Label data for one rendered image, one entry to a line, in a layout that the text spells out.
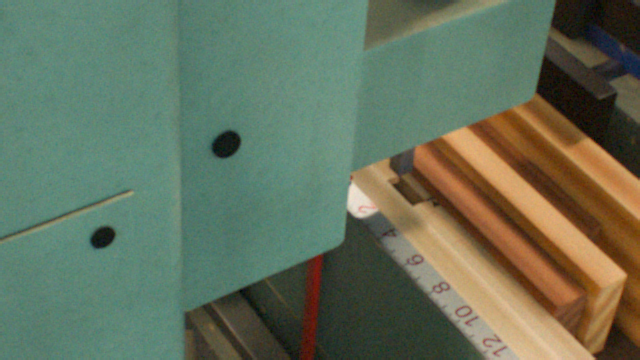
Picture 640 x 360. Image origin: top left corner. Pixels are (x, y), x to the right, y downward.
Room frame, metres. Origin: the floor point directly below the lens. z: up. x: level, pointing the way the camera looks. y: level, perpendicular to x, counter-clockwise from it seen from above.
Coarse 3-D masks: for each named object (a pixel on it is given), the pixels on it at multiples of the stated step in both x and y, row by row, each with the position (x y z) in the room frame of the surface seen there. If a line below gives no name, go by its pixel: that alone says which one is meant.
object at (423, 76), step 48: (384, 0) 0.45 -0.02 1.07; (432, 0) 0.45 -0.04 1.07; (480, 0) 0.45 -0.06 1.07; (528, 0) 0.46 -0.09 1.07; (384, 48) 0.42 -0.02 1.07; (432, 48) 0.43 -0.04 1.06; (480, 48) 0.45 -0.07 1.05; (528, 48) 0.47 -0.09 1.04; (384, 96) 0.42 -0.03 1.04; (432, 96) 0.44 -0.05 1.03; (480, 96) 0.45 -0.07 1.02; (528, 96) 0.47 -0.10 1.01; (384, 144) 0.42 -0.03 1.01
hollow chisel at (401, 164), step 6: (408, 150) 0.47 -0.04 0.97; (414, 150) 0.47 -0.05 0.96; (396, 156) 0.47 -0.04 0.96; (402, 156) 0.47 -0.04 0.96; (408, 156) 0.47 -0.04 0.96; (414, 156) 0.47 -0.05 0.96; (390, 162) 0.47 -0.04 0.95; (396, 162) 0.47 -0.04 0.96; (402, 162) 0.47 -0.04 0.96; (408, 162) 0.47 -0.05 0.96; (396, 168) 0.47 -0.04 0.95; (402, 168) 0.47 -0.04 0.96; (408, 168) 0.47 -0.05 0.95; (402, 174) 0.47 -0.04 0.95
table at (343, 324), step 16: (288, 272) 0.47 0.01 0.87; (304, 272) 0.46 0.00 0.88; (288, 288) 0.47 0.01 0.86; (304, 288) 0.46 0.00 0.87; (320, 288) 0.45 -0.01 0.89; (336, 288) 0.44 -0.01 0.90; (288, 304) 0.47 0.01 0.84; (304, 304) 0.46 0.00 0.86; (320, 304) 0.45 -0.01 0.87; (336, 304) 0.43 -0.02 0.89; (352, 304) 0.43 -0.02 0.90; (320, 320) 0.44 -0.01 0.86; (336, 320) 0.43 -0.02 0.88; (352, 320) 0.42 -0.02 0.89; (368, 320) 0.41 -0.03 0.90; (320, 336) 0.44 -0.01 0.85; (336, 336) 0.43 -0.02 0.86; (352, 336) 0.42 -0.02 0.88; (368, 336) 0.41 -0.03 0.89; (608, 336) 0.42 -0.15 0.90; (624, 336) 0.42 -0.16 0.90; (336, 352) 0.43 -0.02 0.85; (352, 352) 0.42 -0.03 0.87; (368, 352) 0.41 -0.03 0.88; (384, 352) 0.40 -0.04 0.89; (608, 352) 0.41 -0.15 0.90; (624, 352) 0.41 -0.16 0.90
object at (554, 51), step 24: (552, 48) 0.53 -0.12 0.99; (552, 72) 0.51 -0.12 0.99; (576, 72) 0.51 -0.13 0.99; (600, 72) 0.55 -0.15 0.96; (624, 72) 0.56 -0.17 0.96; (552, 96) 0.51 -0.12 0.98; (576, 96) 0.50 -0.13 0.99; (600, 96) 0.49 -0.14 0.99; (576, 120) 0.49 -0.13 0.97; (600, 120) 0.49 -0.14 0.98; (600, 144) 0.49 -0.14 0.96
